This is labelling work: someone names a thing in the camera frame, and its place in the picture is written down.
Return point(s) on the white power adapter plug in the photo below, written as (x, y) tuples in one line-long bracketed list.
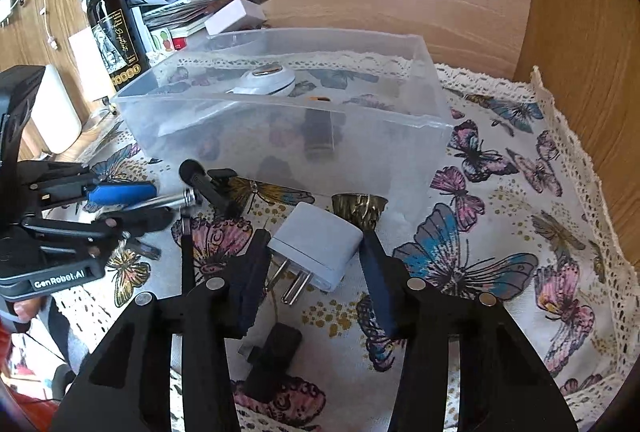
[(316, 246)]

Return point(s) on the white card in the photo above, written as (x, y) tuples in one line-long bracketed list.
[(92, 64)]

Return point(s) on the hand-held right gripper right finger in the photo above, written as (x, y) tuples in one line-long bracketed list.
[(378, 282)]

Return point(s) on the white round device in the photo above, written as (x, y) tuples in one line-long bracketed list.
[(261, 79)]

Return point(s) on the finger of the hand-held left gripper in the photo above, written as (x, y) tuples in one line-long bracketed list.
[(120, 193), (135, 221)]

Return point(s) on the stack of books and papers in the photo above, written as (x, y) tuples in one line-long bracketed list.
[(170, 17)]

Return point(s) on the black usb adapter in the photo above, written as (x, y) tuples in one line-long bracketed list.
[(270, 362)]

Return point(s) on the brass bell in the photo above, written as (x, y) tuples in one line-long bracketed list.
[(361, 208)]

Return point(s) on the butterfly print tablecloth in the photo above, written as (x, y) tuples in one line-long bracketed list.
[(500, 237)]

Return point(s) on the clear plastic storage box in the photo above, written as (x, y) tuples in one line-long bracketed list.
[(300, 112)]

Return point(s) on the white appliance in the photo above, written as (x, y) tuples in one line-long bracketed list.
[(52, 109)]

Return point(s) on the dark wine bottle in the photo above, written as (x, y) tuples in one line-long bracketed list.
[(114, 37)]

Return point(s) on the white small box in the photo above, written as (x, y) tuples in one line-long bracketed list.
[(235, 16)]

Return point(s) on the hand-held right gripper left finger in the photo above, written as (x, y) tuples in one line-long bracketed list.
[(247, 282)]

